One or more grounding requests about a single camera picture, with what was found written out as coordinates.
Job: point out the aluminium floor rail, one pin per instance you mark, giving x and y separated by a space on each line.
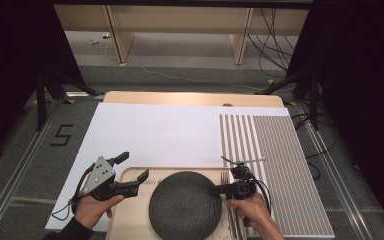
13 186
340 186

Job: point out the person's right hand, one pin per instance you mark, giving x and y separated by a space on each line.
253 210

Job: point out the small floor scrap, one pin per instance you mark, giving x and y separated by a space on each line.
106 35
94 42

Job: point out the striped beige placemat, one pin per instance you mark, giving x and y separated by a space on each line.
286 150

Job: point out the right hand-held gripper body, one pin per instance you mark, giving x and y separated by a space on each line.
243 189

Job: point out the black textured plate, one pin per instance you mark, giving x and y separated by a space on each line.
183 206

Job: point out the black tripod stand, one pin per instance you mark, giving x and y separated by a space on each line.
40 100
314 100

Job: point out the person's left hand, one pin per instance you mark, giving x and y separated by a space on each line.
91 210

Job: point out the black curtain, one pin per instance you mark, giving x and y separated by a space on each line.
6 66
363 66

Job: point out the silver fork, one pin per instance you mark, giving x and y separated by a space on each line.
225 178

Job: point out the white board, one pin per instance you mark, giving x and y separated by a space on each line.
153 133

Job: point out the beige tray with rabbit print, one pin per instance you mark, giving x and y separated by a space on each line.
133 216

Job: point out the light wooden table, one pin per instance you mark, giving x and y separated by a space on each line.
186 98

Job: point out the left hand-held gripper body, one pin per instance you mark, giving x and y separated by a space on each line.
101 175

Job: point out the beige desk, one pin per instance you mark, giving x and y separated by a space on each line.
180 20

